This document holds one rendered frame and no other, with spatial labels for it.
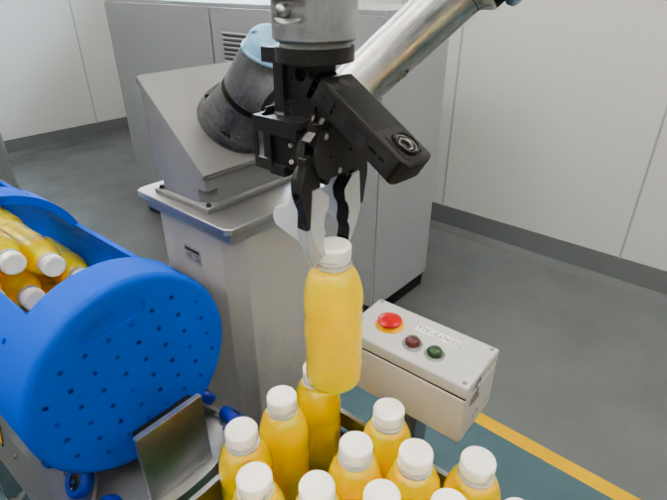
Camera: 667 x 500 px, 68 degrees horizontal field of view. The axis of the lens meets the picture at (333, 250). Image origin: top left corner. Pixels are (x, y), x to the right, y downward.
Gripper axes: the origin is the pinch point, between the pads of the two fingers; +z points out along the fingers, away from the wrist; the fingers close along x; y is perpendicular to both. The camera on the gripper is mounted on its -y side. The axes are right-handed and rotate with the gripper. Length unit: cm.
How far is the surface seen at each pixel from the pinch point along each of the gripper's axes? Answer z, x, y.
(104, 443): 28.1, 20.0, 22.1
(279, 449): 27.9, 6.4, 3.7
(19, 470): 44, 27, 43
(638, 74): 18, -260, 17
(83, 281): 6.8, 15.5, 26.1
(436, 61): 8, -177, 85
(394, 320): 19.0, -15.6, 1.2
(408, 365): 21.0, -10.7, -4.4
